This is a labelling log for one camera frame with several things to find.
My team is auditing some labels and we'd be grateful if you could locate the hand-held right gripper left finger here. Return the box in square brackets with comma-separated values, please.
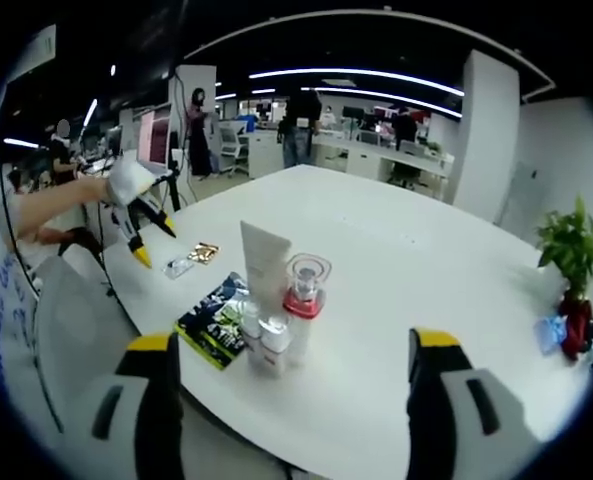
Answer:
[82, 331, 186, 480]

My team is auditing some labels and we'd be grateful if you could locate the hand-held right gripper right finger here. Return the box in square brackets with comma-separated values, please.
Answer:
[406, 327, 545, 480]

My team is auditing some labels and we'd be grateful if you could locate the gold skincare sachet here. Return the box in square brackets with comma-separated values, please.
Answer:
[186, 241, 223, 264]

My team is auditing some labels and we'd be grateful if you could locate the white skincare tube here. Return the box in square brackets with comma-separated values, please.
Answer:
[239, 219, 294, 312]

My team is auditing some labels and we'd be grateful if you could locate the dark green skincare sachet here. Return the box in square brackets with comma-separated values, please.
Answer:
[173, 271, 252, 372]

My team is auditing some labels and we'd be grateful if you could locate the small skincare bottle red label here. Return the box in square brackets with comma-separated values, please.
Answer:
[257, 315, 294, 378]

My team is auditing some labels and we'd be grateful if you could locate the white skincare bottle red collar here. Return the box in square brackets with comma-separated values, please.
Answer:
[281, 252, 334, 370]

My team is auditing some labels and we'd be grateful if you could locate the black tripod stand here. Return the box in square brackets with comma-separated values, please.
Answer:
[167, 164, 188, 212]

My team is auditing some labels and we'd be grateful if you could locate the white office chair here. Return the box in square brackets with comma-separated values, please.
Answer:
[217, 123, 251, 177]

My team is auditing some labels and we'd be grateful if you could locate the blue plastic item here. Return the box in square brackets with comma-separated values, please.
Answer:
[532, 314, 566, 357]

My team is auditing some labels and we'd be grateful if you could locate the person's white printed shirt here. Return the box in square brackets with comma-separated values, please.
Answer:
[0, 139, 45, 406]

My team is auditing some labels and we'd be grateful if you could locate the white ceiling air vent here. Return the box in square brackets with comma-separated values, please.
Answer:
[9, 23, 58, 77]

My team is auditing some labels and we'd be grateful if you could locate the potted green plant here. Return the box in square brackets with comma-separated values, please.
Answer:
[534, 196, 593, 301]

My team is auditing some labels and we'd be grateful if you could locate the white office desk row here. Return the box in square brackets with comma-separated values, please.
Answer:
[248, 130, 456, 201]

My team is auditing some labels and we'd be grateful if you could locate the black office chair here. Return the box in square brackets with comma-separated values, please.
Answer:
[389, 139, 423, 190]

